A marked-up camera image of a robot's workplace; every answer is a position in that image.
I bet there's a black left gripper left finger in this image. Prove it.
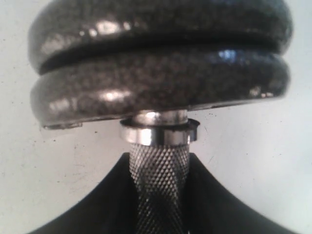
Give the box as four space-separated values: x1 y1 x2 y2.
33 153 137 234

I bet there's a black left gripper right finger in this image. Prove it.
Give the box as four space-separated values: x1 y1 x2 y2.
179 153 312 234

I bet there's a black weight plate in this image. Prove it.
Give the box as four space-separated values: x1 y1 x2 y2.
28 0 294 74
30 50 290 129

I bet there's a chrome dumbbell bar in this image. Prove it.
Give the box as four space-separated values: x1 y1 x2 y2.
120 110 199 234

